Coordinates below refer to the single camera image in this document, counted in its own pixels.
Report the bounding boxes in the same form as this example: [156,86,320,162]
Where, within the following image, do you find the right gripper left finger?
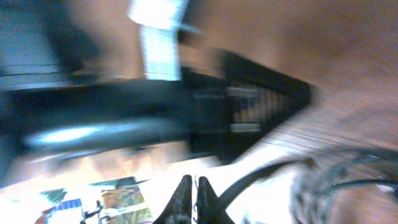
[153,175,193,224]

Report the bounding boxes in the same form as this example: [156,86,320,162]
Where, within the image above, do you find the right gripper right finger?
[196,177,234,224]

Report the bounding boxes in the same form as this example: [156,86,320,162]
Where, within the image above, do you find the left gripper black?
[183,51,312,162]

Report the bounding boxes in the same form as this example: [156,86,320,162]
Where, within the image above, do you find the black usb cable long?
[203,157,315,223]

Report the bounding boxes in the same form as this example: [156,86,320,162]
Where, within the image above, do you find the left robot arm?
[1,50,312,162]

